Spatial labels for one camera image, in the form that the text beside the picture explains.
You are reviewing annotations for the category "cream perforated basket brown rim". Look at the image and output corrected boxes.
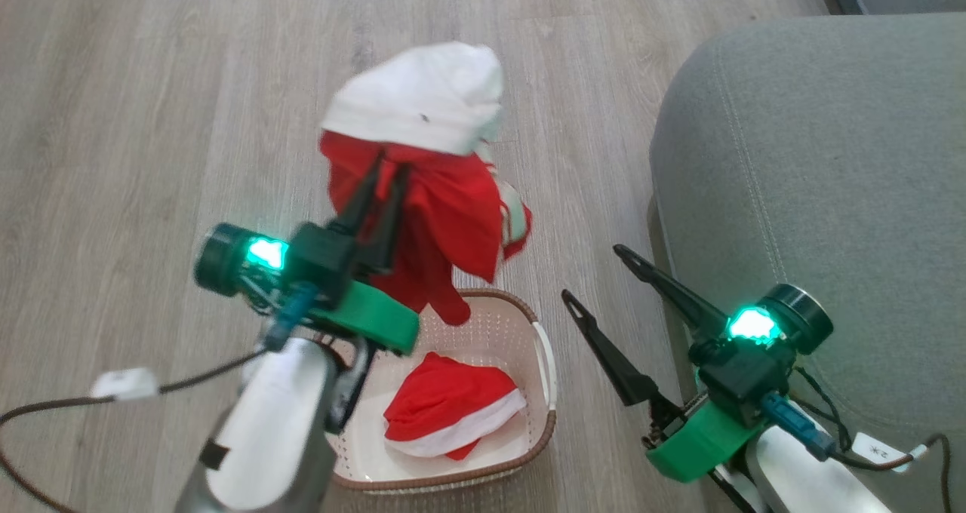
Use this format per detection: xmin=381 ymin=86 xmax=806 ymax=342
xmin=325 ymin=287 xmax=559 ymax=496

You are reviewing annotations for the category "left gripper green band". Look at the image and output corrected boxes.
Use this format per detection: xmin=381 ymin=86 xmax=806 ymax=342
xmin=195 ymin=149 xmax=420 ymax=356

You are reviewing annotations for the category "red Santa hat white trim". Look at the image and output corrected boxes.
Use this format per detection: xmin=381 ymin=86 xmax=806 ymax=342
xmin=383 ymin=352 xmax=528 ymax=462

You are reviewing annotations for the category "left arm cable white tag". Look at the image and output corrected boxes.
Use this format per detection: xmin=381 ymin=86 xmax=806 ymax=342
xmin=0 ymin=283 xmax=321 ymax=513

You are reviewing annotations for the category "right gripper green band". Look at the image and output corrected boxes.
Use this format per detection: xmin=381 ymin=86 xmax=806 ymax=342
xmin=561 ymin=244 xmax=835 ymax=485

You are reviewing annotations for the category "right arm cable white tag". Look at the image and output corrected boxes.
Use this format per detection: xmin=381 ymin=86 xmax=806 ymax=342
xmin=758 ymin=366 xmax=954 ymax=513

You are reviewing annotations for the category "red and white Santa garment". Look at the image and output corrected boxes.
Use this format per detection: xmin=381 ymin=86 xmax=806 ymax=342
xmin=318 ymin=41 xmax=534 ymax=327

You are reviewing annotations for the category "grey fabric sofa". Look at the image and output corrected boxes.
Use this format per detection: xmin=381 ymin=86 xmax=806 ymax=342
xmin=649 ymin=11 xmax=966 ymax=513

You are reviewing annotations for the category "arm cable white tag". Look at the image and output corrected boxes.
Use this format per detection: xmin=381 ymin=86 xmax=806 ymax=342
xmin=0 ymin=283 xmax=321 ymax=513
xmin=758 ymin=366 xmax=954 ymax=513

